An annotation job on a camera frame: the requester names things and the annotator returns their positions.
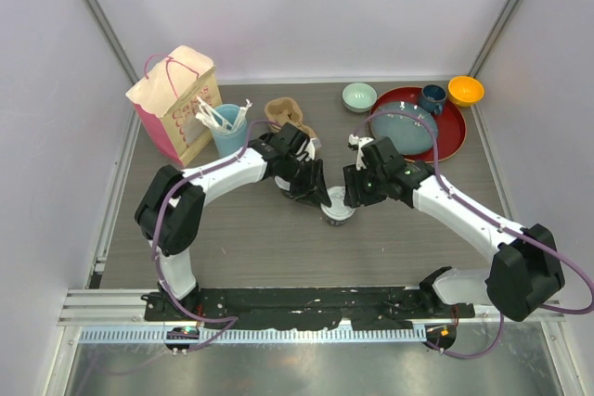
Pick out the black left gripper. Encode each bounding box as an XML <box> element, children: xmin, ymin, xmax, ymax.
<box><xmin>280</xmin><ymin>156</ymin><xmax>331</xmax><ymax>210</ymax></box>

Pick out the black paper coffee cup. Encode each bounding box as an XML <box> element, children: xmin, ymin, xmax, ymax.
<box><xmin>324</xmin><ymin>212</ymin><xmax>354</xmax><ymax>226</ymax></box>

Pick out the pink kraft paper bag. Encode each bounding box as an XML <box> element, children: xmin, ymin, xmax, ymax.
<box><xmin>126</xmin><ymin>45</ymin><xmax>222</xmax><ymax>166</ymax></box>

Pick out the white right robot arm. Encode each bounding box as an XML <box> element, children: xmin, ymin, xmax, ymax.
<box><xmin>343</xmin><ymin>135</ymin><xmax>565</xmax><ymax>322</ymax></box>

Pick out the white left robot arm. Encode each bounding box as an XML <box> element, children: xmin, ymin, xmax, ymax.
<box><xmin>135</xmin><ymin>123</ymin><xmax>331</xmax><ymax>321</ymax></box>

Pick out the dark blue ceramic plate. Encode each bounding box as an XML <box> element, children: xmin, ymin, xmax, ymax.
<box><xmin>369</xmin><ymin>101</ymin><xmax>439</xmax><ymax>155</ymax></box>

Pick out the mint green ceramic bowl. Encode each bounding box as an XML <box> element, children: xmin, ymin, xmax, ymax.
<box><xmin>342</xmin><ymin>83</ymin><xmax>378</xmax><ymax>113</ymax></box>

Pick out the red round tray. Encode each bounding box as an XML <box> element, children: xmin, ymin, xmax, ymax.
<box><xmin>369</xmin><ymin>86</ymin><xmax>467</xmax><ymax>163</ymax></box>

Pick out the dark blue ceramic mug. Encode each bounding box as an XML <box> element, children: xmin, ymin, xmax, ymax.
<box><xmin>418</xmin><ymin>84</ymin><xmax>447</xmax><ymax>116</ymax></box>

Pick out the brown cardboard cup carrier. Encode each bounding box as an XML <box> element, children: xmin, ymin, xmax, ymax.
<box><xmin>265</xmin><ymin>96</ymin><xmax>317</xmax><ymax>139</ymax></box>

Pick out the light blue straw cup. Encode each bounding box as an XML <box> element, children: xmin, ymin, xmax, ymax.
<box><xmin>211</xmin><ymin>104</ymin><xmax>248</xmax><ymax>158</ymax></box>

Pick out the orange bowl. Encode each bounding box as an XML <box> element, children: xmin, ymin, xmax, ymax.
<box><xmin>447</xmin><ymin>76</ymin><xmax>484</xmax><ymax>107</ymax></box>

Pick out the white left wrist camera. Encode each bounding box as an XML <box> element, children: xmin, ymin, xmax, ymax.
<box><xmin>298</xmin><ymin>137</ymin><xmax>321</xmax><ymax>161</ymax></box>

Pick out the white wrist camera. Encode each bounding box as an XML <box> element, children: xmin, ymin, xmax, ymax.
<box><xmin>298</xmin><ymin>137</ymin><xmax>321</xmax><ymax>161</ymax></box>
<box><xmin>348</xmin><ymin>134</ymin><xmax>374</xmax><ymax>171</ymax></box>

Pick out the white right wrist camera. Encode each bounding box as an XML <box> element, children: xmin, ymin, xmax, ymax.
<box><xmin>348</xmin><ymin>134</ymin><xmax>374</xmax><ymax>171</ymax></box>

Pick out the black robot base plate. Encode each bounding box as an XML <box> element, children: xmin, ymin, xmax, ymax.
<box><xmin>182</xmin><ymin>287</ymin><xmax>475</xmax><ymax>331</ymax></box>

